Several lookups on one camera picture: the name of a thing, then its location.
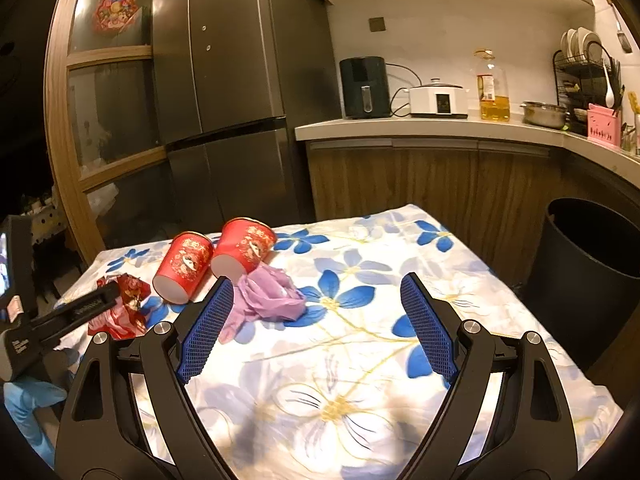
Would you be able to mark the person's left hand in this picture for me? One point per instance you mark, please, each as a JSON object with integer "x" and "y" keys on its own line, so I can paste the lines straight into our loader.
{"x": 30, "y": 405}

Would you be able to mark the steel refrigerator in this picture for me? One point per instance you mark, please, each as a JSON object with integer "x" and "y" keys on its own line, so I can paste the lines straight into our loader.
{"x": 235, "y": 85}

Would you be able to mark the table with dotted cloth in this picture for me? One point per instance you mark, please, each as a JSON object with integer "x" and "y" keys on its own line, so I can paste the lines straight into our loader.
{"x": 47, "y": 220}

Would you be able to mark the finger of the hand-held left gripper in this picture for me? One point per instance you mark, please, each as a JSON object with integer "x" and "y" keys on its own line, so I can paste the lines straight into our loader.
{"x": 107, "y": 285}
{"x": 85, "y": 310}

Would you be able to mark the black trash bin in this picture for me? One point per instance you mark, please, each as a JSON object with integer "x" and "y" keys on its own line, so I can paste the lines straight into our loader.
{"x": 575, "y": 285}

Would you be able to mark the steel basin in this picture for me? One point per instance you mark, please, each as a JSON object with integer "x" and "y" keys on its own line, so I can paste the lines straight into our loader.
{"x": 544, "y": 115}

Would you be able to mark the cooking oil bottle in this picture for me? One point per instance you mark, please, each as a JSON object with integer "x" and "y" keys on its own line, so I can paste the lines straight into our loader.
{"x": 492, "y": 95}

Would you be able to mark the black air fryer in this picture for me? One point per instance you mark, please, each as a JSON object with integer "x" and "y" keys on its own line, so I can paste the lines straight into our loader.
{"x": 364, "y": 85}

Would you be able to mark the red paper cup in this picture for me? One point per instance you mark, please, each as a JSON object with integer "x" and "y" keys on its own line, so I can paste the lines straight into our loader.
{"x": 182, "y": 267}
{"x": 245, "y": 247}

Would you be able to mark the pink utensil box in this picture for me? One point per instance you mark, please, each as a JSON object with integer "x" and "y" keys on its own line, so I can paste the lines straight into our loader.
{"x": 603, "y": 127}

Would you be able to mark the white ladle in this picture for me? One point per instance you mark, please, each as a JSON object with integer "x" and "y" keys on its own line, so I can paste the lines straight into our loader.
{"x": 610, "y": 87}

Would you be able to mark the wooden glass-door cabinet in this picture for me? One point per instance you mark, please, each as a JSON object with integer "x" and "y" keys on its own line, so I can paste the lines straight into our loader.
{"x": 107, "y": 95}

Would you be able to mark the hanging spatula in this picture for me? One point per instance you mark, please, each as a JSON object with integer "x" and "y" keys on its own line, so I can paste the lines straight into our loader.
{"x": 622, "y": 32}

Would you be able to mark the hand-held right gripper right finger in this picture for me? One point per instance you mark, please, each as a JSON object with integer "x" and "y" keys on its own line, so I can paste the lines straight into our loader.
{"x": 429, "y": 330}

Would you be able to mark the wooden base cabinet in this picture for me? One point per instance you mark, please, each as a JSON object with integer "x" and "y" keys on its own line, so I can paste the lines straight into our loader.
{"x": 425, "y": 180}

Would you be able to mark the black dish rack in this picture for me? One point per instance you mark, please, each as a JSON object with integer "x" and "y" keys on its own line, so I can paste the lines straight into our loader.
{"x": 575, "y": 85}

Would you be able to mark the red printed plastic bag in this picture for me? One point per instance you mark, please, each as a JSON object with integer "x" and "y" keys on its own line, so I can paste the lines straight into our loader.
{"x": 131, "y": 300}

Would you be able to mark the white electric cooker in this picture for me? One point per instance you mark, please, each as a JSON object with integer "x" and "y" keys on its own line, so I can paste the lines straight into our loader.
{"x": 439, "y": 100}

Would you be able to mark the purple plastic bag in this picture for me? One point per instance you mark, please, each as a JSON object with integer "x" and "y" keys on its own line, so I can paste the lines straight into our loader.
{"x": 270, "y": 300}

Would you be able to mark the wall socket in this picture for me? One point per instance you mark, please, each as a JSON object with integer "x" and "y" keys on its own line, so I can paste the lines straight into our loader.
{"x": 377, "y": 24}

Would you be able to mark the floral printed blanket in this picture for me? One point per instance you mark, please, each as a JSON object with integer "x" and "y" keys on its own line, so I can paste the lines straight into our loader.
{"x": 325, "y": 360}

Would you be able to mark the red festive sticker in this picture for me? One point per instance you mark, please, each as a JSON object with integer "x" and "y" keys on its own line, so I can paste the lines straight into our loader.
{"x": 115, "y": 12}

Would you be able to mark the row of white plates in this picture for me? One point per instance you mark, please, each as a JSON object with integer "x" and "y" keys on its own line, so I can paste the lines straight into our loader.
{"x": 580, "y": 42}

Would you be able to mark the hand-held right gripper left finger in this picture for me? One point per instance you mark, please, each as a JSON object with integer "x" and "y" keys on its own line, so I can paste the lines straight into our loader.
{"x": 205, "y": 330}

